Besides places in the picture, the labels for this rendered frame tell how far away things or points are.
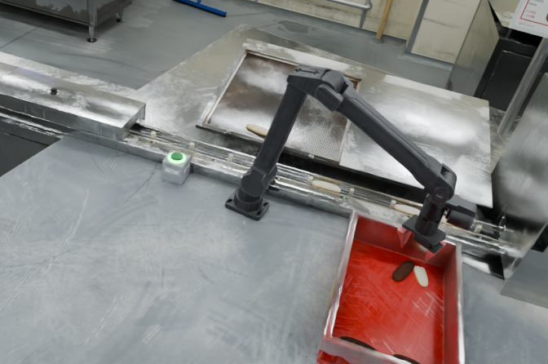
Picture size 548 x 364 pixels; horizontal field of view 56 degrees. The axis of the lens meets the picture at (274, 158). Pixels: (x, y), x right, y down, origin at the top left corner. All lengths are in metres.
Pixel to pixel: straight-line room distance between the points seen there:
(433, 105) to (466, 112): 0.13
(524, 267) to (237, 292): 0.79
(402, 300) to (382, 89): 0.96
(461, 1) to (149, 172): 3.77
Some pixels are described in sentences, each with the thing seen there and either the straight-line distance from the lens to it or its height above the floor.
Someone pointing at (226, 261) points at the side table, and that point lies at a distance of 1.45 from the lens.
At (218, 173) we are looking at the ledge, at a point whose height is 0.85.
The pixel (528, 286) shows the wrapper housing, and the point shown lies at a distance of 1.65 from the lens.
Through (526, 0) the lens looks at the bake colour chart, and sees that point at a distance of 2.24.
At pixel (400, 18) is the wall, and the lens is 5.33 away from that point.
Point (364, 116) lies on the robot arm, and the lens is 1.28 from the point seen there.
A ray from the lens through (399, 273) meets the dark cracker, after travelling 1.54.
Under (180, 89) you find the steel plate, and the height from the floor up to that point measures 0.82.
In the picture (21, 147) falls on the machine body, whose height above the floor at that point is 0.71.
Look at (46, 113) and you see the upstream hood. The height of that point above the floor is 0.89.
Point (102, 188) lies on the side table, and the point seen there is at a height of 0.82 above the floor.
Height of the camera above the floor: 1.89
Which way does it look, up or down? 36 degrees down
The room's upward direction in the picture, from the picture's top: 12 degrees clockwise
